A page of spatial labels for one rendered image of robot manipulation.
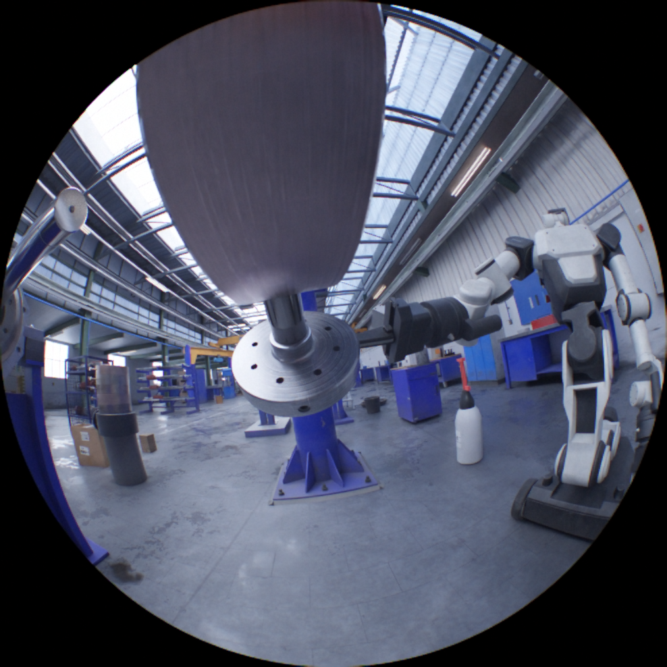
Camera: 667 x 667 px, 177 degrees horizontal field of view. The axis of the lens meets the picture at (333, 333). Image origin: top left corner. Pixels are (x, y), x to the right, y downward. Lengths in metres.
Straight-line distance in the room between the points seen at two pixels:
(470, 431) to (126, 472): 2.75
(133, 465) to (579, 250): 2.94
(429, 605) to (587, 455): 0.66
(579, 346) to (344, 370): 0.66
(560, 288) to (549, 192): 3.70
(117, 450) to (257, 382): 2.07
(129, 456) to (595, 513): 2.79
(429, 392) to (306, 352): 2.72
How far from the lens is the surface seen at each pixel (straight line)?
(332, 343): 0.32
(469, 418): 1.61
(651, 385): 0.78
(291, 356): 0.30
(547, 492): 1.06
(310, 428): 1.59
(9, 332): 1.12
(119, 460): 2.30
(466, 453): 1.70
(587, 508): 1.02
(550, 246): 0.84
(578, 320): 0.76
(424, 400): 2.94
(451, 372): 5.64
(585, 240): 0.88
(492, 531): 1.18
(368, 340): 0.34
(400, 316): 0.33
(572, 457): 0.80
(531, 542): 1.14
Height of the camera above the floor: 0.84
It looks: 11 degrees up
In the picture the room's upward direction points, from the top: 9 degrees counter-clockwise
